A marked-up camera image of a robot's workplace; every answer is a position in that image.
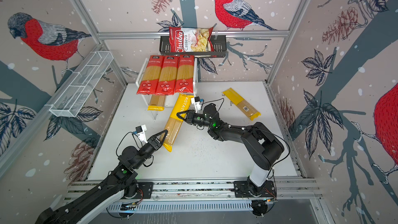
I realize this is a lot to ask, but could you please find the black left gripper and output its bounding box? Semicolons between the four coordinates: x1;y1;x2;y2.
133;130;167;171

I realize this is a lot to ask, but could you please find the white wire mesh basket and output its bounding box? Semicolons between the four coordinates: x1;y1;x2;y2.
49;51;114;117

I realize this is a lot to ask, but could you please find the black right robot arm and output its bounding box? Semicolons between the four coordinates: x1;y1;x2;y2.
176;103;285;195

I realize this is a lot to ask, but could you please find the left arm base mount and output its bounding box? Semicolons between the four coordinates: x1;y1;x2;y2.
123;182;154;200

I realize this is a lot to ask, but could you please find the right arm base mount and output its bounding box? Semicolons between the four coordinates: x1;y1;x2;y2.
231;179;277;198

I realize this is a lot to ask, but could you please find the black wall basket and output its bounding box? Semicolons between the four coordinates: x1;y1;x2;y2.
159;35;227;58

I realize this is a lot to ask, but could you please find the red spaghetti bag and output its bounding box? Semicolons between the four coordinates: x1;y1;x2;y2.
137;55;164;95
175;55;194;93
155;56;179;95

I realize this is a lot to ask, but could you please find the yellow Pastatime pasta bag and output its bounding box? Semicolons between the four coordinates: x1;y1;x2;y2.
147;95;165;112

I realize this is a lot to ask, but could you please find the white two-tier shelf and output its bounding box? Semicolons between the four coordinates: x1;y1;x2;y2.
135;58;198;120

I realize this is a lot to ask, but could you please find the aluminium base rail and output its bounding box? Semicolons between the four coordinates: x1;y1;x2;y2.
63;177;322;214

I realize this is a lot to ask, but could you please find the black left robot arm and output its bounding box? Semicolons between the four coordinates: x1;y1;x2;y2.
36;130;168;224

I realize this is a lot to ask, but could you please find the red cassava chips bag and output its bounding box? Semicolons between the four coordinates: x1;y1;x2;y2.
169;27;214;52

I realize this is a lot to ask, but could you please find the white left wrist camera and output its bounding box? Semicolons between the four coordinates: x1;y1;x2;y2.
135;124;147;143

